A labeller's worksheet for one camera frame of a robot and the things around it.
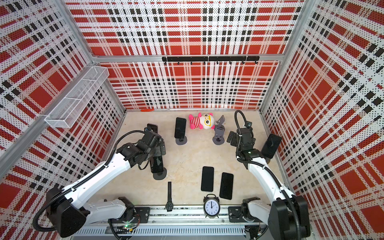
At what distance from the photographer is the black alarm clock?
2.40ft

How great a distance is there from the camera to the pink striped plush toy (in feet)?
Answer: 3.50

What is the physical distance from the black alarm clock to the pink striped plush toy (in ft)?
1.55
